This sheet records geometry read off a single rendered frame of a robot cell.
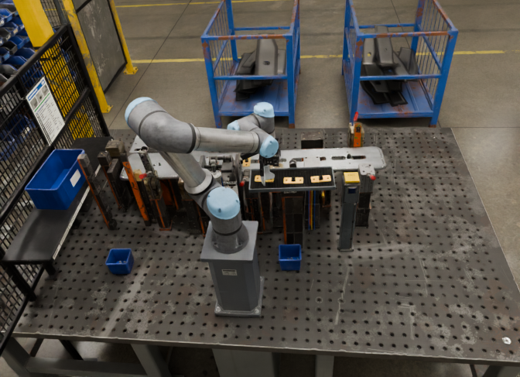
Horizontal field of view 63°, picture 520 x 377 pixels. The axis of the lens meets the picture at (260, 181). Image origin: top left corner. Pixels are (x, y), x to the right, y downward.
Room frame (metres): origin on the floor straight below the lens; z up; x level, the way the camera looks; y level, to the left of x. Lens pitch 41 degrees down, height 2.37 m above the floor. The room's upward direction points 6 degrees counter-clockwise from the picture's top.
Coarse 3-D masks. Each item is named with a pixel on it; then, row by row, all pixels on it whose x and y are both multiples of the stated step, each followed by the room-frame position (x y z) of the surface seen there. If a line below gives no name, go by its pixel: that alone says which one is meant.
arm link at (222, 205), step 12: (216, 192) 1.16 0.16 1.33; (228, 192) 1.16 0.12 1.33; (204, 204) 1.15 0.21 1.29; (216, 204) 1.10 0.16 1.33; (228, 204) 1.10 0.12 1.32; (216, 216) 1.08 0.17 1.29; (228, 216) 1.08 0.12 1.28; (240, 216) 1.12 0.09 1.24; (216, 228) 1.09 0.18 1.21; (228, 228) 1.08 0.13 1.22
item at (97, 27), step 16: (64, 0) 4.19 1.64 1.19; (80, 0) 4.47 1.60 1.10; (96, 0) 4.79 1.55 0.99; (112, 0) 5.11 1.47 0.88; (80, 16) 4.36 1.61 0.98; (96, 16) 4.71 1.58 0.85; (112, 16) 5.03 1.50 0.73; (80, 32) 4.21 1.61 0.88; (96, 32) 4.59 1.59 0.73; (112, 32) 4.95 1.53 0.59; (80, 48) 4.19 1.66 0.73; (96, 48) 4.46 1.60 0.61; (112, 48) 4.84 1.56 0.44; (96, 64) 4.35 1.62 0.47; (112, 64) 4.72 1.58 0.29; (128, 64) 5.08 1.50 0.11; (96, 80) 4.19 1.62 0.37; (112, 80) 4.57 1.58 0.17
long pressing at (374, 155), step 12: (132, 156) 1.89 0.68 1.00; (156, 156) 1.87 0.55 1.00; (252, 156) 1.79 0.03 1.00; (288, 156) 1.76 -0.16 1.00; (300, 156) 1.75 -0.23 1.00; (324, 156) 1.73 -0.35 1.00; (336, 156) 1.72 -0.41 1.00; (372, 156) 1.69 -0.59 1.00; (132, 168) 1.79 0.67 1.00; (144, 168) 1.78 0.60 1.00; (156, 168) 1.77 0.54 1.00; (168, 168) 1.76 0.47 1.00; (252, 168) 1.69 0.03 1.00; (336, 168) 1.62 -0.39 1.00; (348, 168) 1.61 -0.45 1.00; (384, 168) 1.60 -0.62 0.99
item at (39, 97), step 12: (36, 84) 1.97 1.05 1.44; (48, 84) 2.06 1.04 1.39; (24, 96) 1.84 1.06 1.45; (36, 96) 1.93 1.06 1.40; (48, 96) 2.02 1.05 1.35; (36, 108) 1.88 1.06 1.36; (48, 108) 1.97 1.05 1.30; (36, 120) 1.84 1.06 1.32; (48, 120) 1.93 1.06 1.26; (60, 120) 2.03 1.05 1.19; (48, 132) 1.88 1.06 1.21; (60, 132) 1.98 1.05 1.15; (48, 144) 1.84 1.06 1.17
